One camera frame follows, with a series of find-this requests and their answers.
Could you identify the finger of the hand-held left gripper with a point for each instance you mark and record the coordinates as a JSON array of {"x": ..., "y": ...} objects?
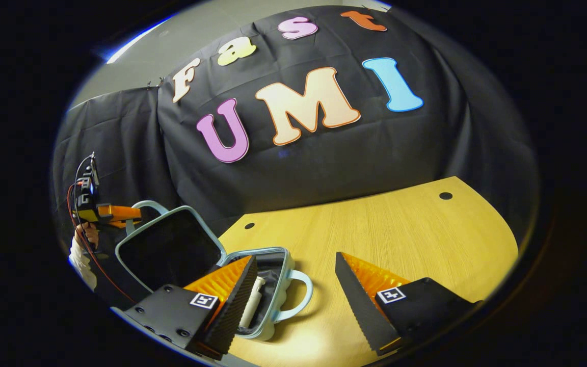
[
  {"x": 120, "y": 212},
  {"x": 126, "y": 224}
]

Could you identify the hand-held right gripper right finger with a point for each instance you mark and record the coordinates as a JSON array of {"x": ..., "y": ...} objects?
[{"x": 359, "y": 308}]

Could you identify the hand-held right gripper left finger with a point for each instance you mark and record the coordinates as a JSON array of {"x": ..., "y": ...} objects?
[{"x": 235, "y": 311}]

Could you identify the white pump bottle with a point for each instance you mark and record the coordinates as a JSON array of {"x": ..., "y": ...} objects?
[{"x": 251, "y": 303}]

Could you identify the light blue suitcase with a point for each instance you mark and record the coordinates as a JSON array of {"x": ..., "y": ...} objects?
[{"x": 171, "y": 250}]

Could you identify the black backdrop cloth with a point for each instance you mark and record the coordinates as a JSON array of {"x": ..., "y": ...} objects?
[{"x": 375, "y": 153}]

